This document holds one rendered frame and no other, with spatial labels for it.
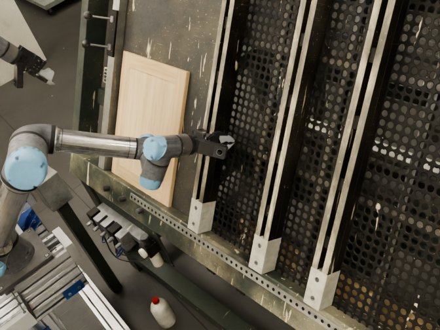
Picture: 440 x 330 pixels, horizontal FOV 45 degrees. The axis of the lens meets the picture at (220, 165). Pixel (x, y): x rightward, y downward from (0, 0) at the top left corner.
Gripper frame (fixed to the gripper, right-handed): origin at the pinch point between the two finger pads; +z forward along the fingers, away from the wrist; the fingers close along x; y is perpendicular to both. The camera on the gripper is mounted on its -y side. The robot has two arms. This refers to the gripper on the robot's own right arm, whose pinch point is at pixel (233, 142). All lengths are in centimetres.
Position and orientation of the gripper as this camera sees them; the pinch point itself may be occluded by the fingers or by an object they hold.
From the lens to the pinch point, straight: 188.4
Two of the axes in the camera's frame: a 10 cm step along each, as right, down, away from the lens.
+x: -1.6, 9.4, 3.1
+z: 7.2, -1.0, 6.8
